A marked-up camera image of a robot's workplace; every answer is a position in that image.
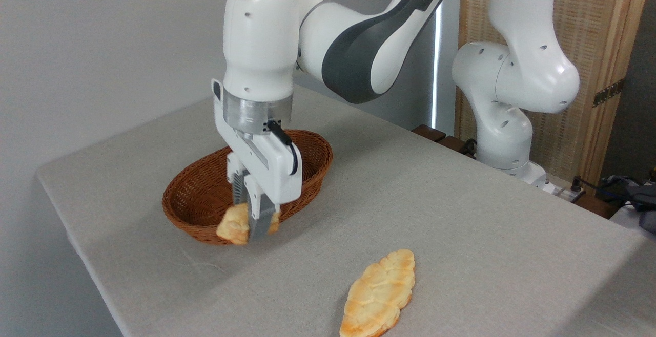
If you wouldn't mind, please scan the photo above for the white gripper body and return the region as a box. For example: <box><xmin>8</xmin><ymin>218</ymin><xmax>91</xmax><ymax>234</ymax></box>
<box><xmin>211</xmin><ymin>78</ymin><xmax>303</xmax><ymax>205</ymax></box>

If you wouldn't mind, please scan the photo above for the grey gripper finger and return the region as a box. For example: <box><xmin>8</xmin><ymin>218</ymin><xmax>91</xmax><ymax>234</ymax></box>
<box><xmin>243</xmin><ymin>173</ymin><xmax>281</xmax><ymax>243</ymax></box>
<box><xmin>227</xmin><ymin>153</ymin><xmax>252</xmax><ymax>207</ymax></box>

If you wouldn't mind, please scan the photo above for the round layered bread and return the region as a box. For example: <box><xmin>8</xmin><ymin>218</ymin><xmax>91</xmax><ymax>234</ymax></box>
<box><xmin>216</xmin><ymin>203</ymin><xmax>281</xmax><ymax>246</ymax></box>

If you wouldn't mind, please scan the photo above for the brown wicker basket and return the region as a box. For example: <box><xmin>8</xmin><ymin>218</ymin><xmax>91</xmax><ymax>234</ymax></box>
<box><xmin>162</xmin><ymin>130</ymin><xmax>334</xmax><ymax>246</ymax></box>

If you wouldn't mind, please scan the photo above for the long braided bread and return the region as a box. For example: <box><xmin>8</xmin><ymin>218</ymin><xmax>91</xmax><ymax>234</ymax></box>
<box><xmin>339</xmin><ymin>249</ymin><xmax>416</xmax><ymax>337</ymax></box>

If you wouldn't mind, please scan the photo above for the vertical white light strip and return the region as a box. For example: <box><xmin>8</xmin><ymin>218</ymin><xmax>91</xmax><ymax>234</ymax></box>
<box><xmin>430</xmin><ymin>4</ymin><xmax>442</xmax><ymax>129</ymax></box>

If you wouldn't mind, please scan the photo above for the grey tablecloth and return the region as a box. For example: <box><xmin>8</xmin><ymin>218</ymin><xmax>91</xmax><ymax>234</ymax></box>
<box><xmin>36</xmin><ymin>83</ymin><xmax>656</xmax><ymax>337</ymax></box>

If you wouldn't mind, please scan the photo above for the white power strip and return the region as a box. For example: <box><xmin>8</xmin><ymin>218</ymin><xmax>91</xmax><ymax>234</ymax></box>
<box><xmin>543</xmin><ymin>177</ymin><xmax>586</xmax><ymax>203</ymax></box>

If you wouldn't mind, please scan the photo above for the metal screen hinge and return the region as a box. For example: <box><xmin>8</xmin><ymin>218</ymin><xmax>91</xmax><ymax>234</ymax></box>
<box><xmin>593</xmin><ymin>78</ymin><xmax>625</xmax><ymax>108</ymax></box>

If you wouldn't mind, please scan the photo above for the dark grey bag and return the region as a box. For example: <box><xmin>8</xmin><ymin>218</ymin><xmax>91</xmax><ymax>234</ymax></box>
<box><xmin>597</xmin><ymin>173</ymin><xmax>656</xmax><ymax>234</ymax></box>

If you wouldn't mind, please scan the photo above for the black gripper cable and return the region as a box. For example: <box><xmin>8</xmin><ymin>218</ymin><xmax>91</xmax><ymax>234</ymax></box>
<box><xmin>266</xmin><ymin>119</ymin><xmax>299</xmax><ymax>176</ymax></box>

